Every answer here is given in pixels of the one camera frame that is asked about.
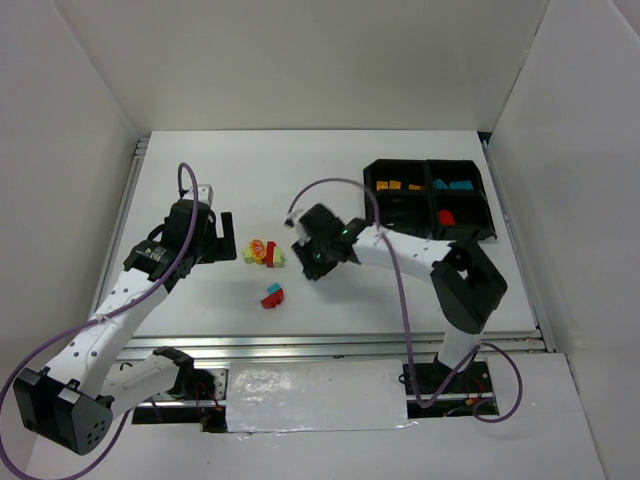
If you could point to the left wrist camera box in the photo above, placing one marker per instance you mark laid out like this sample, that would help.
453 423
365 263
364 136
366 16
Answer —
203 193

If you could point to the light green rounded lego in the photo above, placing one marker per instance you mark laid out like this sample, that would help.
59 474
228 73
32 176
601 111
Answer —
278 257

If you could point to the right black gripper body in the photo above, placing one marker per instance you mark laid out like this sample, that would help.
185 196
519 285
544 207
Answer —
310 240

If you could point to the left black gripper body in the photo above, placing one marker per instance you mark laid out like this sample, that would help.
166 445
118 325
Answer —
218 248

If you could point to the white foil tape panel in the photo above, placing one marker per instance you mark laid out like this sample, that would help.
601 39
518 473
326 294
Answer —
318 396

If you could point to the red rounded lego brick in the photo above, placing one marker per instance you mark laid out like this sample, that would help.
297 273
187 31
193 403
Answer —
446 218

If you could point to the teal and green lego brick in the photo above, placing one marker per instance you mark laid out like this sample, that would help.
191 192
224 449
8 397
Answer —
462 185

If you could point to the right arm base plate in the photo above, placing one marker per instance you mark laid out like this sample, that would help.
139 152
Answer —
468 388

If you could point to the aluminium rail frame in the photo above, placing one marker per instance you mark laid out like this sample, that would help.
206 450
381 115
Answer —
223 348

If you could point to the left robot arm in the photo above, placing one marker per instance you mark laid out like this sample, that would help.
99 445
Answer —
73 400

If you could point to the red half-round lego brick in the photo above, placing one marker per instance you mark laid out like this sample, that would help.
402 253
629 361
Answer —
273 299

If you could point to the red tall lego brick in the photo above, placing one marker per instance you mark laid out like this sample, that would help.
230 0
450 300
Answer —
270 254

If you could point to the light green lego brick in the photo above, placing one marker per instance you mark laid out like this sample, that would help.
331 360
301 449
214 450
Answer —
248 256

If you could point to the black four-compartment bin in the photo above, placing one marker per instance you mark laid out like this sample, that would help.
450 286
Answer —
416 212

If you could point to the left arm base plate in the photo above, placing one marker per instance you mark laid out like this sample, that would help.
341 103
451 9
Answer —
203 406

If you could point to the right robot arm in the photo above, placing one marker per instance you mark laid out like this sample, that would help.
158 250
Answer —
468 286

